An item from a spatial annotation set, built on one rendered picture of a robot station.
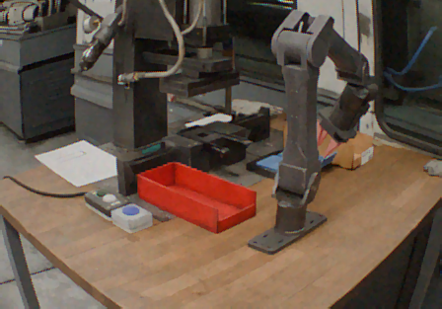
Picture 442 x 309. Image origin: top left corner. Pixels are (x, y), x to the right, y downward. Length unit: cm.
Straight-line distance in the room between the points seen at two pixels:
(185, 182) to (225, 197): 12
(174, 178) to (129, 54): 38
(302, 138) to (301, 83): 11
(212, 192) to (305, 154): 30
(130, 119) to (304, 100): 68
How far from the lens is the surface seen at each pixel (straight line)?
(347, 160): 155
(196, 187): 139
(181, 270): 108
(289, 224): 118
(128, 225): 121
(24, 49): 444
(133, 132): 166
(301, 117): 111
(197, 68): 145
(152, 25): 153
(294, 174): 115
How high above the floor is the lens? 147
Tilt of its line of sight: 19 degrees down
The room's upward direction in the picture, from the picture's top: straight up
